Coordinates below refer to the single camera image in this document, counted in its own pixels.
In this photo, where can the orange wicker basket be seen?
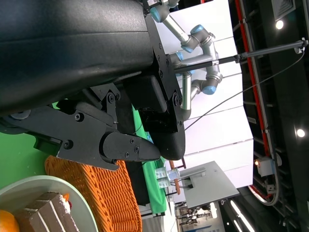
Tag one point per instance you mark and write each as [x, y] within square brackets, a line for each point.
[108, 193]

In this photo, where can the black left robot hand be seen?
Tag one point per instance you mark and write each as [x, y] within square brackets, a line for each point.
[72, 60]

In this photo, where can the round ceiling light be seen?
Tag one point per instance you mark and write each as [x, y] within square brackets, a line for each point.
[300, 133]
[279, 24]

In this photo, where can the long black pole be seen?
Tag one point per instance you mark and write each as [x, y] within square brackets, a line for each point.
[265, 49]

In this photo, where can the brown chocolate cake slice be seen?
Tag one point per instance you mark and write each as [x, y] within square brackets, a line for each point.
[48, 215]

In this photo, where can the pale green bowl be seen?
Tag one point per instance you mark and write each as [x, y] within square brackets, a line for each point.
[29, 186]

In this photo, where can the green tablecloth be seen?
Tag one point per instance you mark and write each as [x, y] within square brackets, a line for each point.
[14, 157]

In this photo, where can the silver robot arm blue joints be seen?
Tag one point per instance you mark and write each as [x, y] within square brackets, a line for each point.
[210, 55]

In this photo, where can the white wall box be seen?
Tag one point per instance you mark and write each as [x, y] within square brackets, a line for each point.
[265, 166]

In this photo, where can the black backdrop cloth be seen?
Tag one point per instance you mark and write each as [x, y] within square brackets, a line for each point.
[137, 183]

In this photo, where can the red ceiling rail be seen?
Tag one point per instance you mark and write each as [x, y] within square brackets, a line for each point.
[251, 67]

